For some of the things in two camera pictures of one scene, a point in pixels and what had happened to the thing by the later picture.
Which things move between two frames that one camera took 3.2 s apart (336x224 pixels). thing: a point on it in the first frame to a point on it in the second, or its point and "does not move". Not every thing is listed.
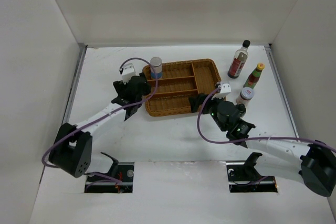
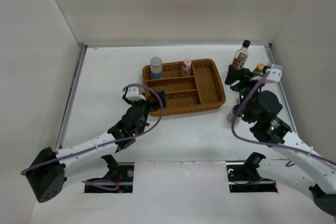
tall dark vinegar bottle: x=239 y=61 does not move
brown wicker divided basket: x=184 y=88 does not move
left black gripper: x=121 y=87 to x=134 y=103
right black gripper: x=194 y=102 to x=244 y=75
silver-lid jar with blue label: x=156 y=63 does not move
